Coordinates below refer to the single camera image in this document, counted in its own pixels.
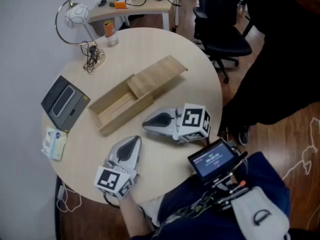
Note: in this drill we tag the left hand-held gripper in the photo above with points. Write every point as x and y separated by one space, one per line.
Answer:
126 169

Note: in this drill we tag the pale tissue packet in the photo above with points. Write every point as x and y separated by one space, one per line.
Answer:
53 144

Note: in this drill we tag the person's navy clothing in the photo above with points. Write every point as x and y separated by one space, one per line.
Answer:
200 224

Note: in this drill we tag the black monitor mounting rig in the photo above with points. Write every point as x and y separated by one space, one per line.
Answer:
232 186

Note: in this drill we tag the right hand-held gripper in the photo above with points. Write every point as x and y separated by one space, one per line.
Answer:
192 119

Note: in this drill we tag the person's left forearm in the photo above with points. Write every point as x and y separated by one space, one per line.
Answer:
132 216

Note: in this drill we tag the glass jar orange lid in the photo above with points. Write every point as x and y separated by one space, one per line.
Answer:
110 35

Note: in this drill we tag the black office chair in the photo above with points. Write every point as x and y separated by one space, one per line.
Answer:
220 34

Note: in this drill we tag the orange white box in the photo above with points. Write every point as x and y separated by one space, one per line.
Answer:
121 4

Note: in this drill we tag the light wooden desk white legs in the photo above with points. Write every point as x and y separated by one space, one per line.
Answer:
142 9

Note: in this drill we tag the wooden box with sliding lid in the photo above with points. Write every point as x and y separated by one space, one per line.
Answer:
112 107

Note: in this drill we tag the small chest-mounted monitor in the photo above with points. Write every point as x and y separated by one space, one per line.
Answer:
212 161

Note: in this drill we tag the small black object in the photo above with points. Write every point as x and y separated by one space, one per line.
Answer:
102 1

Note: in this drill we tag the black phone packaging box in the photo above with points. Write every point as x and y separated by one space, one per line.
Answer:
62 101

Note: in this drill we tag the globe desk lamp metal arc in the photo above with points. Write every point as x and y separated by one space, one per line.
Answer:
76 15

